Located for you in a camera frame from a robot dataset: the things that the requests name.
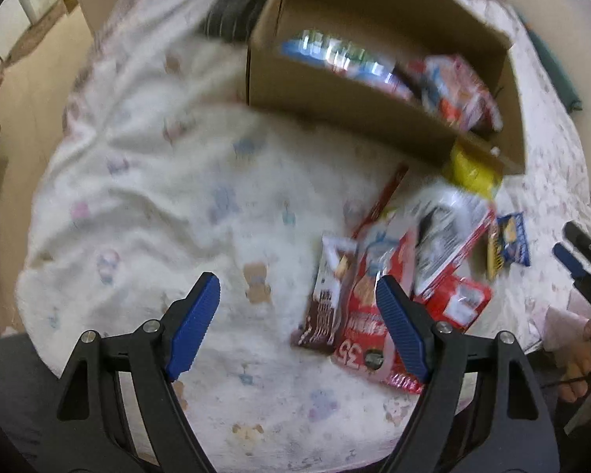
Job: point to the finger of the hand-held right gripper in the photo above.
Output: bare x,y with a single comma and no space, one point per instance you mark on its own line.
569,258
578,236

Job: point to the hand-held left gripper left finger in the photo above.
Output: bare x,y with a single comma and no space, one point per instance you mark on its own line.
197,325

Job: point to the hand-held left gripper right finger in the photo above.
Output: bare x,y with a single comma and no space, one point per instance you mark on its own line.
404,330

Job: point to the white and red wafer packet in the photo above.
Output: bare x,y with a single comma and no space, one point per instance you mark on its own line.
458,83

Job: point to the brown cardboard box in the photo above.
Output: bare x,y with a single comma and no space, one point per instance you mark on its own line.
354,113

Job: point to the blue snack bag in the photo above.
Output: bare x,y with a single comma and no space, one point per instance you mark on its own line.
335,54

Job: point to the person's right hand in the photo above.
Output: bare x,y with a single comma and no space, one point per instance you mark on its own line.
578,364

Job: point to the dark blue snack packet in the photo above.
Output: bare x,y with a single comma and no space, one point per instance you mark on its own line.
514,236

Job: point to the red packet with white panel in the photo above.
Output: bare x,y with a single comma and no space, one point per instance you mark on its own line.
460,300

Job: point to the brown chocolate bar packet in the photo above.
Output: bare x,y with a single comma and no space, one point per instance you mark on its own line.
325,305

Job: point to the clear red-edged snack packet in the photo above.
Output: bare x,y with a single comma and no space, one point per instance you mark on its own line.
448,236

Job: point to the yellow snack packet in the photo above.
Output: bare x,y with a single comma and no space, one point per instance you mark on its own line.
468,172

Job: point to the thin red snack packet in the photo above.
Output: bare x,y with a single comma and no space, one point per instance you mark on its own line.
381,197

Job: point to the white printed duvet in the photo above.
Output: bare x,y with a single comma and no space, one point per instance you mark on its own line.
152,182

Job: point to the teal cushion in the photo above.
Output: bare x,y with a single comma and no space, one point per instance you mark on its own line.
554,69

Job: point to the person's grey trouser leg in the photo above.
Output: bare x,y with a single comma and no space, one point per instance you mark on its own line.
15,404

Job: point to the dark striped cloth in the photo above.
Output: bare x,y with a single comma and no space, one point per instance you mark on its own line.
236,5

